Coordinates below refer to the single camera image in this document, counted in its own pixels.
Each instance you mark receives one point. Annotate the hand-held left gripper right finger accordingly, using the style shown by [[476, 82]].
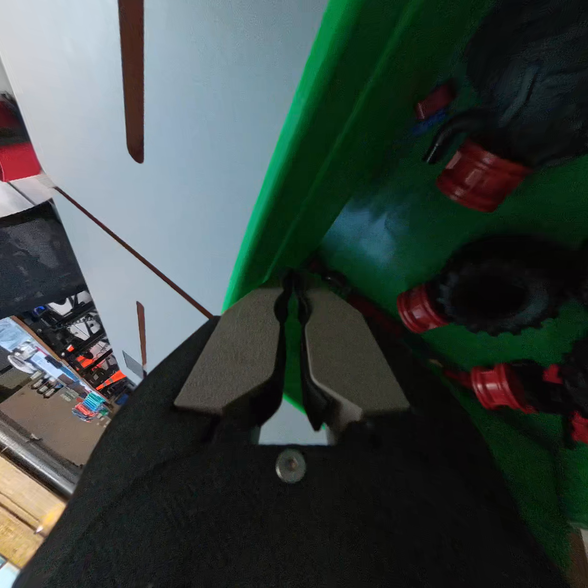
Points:
[[353, 367]]

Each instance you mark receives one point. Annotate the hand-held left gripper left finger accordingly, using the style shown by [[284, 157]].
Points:
[[229, 358]]

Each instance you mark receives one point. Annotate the green plastic box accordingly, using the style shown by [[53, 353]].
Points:
[[367, 92]]

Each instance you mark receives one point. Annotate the red lego wheel rim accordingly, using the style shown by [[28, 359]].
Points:
[[418, 308], [482, 177], [496, 386]]

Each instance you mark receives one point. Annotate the red lego piece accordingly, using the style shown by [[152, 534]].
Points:
[[579, 427]]

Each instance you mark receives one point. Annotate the blue lego piece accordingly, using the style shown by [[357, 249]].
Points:
[[429, 124]]

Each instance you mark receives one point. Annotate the small red lego brick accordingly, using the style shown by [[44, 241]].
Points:
[[434, 102]]

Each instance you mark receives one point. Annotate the large black lego tyre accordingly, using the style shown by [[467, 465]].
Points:
[[528, 69]]

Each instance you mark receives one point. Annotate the short brown wooden strip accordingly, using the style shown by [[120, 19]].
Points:
[[141, 335]]

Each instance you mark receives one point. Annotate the metal equipment rack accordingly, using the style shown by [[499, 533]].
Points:
[[92, 340]]

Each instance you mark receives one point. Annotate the thin brown line strip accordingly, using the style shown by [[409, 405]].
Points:
[[133, 252]]

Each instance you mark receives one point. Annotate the colourful packets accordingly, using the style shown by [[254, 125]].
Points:
[[92, 406]]

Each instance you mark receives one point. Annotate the metal bar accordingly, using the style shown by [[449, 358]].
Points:
[[36, 454]]

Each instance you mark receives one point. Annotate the black textured panel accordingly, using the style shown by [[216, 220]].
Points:
[[36, 257]]

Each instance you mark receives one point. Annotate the wooden bench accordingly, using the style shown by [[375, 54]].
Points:
[[23, 505]]

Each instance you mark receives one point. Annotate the red object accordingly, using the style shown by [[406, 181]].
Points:
[[16, 156]]

